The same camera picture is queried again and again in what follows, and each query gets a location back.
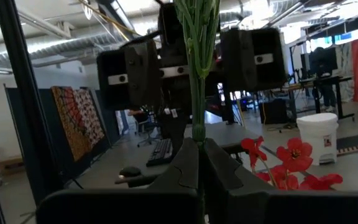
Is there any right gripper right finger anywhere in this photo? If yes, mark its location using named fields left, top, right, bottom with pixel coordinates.
left=203, top=138, right=276, bottom=194

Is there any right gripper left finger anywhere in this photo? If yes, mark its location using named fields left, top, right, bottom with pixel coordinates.
left=147, top=138, right=200, bottom=191

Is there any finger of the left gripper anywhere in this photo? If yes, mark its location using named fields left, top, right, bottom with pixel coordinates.
left=221, top=28, right=256, bottom=93
left=125, top=40, right=161, bottom=110

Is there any pale lavender flower bunch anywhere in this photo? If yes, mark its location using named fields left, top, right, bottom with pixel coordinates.
left=173, top=0, right=222, bottom=224

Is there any red flower bunch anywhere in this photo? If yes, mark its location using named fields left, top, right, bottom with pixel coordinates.
left=240, top=136, right=344, bottom=191

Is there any office chair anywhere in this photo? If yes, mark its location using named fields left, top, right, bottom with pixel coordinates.
left=136, top=119, right=163, bottom=149

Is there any black keyboard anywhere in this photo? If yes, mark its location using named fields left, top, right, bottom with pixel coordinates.
left=145, top=138, right=174, bottom=167

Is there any dark grey desk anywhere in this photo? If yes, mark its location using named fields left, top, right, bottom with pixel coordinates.
left=67, top=120, right=262, bottom=191

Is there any black computer mouse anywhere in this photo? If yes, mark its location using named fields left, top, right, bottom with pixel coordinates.
left=119, top=166, right=142, bottom=179

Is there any red white patterned quilt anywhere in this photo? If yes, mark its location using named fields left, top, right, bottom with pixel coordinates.
left=73, top=88, right=106, bottom=149

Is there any black floor box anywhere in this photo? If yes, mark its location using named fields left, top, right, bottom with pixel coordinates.
left=258, top=98, right=289, bottom=125

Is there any orange brown patterned quilt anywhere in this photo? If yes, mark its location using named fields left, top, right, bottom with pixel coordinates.
left=50, top=86, right=88, bottom=162

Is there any person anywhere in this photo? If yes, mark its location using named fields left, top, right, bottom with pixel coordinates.
left=309, top=46, right=338, bottom=113

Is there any white plastic bin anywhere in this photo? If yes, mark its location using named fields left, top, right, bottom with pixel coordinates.
left=296, top=112, right=339, bottom=166

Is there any black standing desk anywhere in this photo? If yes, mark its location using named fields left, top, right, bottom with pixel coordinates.
left=287, top=75, right=356, bottom=123

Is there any black floor mat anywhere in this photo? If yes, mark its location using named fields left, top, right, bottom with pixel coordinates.
left=336, top=134, right=358, bottom=157

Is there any dark partition wall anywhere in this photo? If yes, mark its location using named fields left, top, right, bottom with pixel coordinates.
left=5, top=86, right=121, bottom=187

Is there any black metal frame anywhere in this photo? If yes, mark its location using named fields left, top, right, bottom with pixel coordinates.
left=0, top=0, right=63, bottom=206

